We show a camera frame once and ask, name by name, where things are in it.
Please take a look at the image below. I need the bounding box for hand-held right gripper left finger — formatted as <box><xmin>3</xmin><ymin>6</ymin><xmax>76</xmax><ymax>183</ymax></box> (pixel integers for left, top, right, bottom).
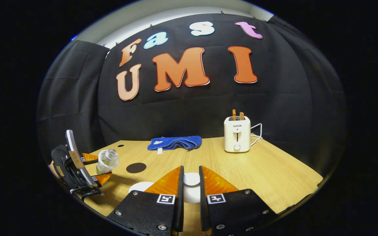
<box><xmin>107</xmin><ymin>166</ymin><xmax>185</xmax><ymax>236</ymax></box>

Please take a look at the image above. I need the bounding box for black backdrop cloth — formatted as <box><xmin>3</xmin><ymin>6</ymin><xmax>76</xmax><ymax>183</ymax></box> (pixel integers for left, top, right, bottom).
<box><xmin>37</xmin><ymin>13</ymin><xmax>347</xmax><ymax>177</ymax></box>

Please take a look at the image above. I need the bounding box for white teacup lid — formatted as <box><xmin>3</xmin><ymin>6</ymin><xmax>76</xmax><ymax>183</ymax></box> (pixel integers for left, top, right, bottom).
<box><xmin>182</xmin><ymin>172</ymin><xmax>202</xmax><ymax>204</ymax></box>

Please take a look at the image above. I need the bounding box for dark brown round coaster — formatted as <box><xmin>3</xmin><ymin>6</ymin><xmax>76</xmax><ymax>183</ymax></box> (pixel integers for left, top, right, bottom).
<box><xmin>126</xmin><ymin>163</ymin><xmax>147</xmax><ymax>174</ymax></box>

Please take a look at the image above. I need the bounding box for blue towel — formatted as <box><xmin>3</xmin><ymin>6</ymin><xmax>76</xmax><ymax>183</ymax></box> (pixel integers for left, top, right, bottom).
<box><xmin>147</xmin><ymin>136</ymin><xmax>202</xmax><ymax>155</ymax></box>

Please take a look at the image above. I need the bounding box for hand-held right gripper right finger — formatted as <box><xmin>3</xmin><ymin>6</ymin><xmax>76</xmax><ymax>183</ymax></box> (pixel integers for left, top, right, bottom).
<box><xmin>199</xmin><ymin>166</ymin><xmax>278</xmax><ymax>236</ymax></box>

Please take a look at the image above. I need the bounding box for white toaster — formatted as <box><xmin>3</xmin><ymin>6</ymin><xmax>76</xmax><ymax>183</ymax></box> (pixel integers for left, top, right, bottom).
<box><xmin>224</xmin><ymin>116</ymin><xmax>251</xmax><ymax>153</ymax></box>

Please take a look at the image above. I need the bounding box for white teacup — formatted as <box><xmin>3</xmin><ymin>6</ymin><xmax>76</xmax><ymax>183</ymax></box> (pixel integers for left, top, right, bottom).
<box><xmin>128</xmin><ymin>181</ymin><xmax>155</xmax><ymax>194</ymax></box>

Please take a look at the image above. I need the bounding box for clear plastic water bottle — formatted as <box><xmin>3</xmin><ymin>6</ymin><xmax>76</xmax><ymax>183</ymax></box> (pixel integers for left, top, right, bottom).
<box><xmin>96</xmin><ymin>149</ymin><xmax>120</xmax><ymax>175</ymax></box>

